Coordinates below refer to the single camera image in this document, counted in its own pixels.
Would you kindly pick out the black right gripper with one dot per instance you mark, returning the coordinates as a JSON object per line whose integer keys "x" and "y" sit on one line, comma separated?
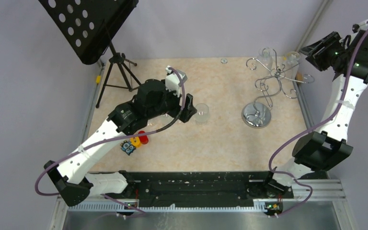
{"x": 315, "y": 52}

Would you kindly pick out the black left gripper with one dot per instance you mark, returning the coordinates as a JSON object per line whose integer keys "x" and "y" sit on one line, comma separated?
{"x": 185, "y": 114}

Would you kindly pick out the etched wine glass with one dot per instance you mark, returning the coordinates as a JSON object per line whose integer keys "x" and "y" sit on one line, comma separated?
{"x": 202, "y": 114}
{"x": 267, "y": 56}
{"x": 291, "y": 64}

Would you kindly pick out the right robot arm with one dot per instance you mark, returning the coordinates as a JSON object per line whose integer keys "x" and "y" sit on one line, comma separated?
{"x": 325, "y": 145}

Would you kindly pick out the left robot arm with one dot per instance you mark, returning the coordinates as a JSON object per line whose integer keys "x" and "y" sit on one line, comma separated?
{"x": 154, "y": 98}

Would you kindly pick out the chrome wine glass rack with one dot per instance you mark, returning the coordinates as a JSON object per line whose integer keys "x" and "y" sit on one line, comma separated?
{"x": 257, "y": 114}

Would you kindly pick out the small wooden block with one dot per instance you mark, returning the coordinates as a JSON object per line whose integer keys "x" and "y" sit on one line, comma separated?
{"x": 299, "y": 76}

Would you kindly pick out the red cylinder block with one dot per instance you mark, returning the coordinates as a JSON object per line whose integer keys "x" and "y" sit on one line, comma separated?
{"x": 143, "y": 139}

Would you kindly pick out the yellow clamp left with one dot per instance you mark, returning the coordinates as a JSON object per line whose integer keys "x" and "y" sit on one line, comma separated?
{"x": 98, "y": 79}

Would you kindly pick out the black perforated music stand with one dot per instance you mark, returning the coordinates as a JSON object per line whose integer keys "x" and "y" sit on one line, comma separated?
{"x": 89, "y": 27}

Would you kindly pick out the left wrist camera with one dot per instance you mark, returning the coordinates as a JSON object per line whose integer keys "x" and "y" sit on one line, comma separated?
{"x": 172, "y": 81}

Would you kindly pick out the yellow ring block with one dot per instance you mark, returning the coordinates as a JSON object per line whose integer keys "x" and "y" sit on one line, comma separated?
{"x": 135, "y": 141}

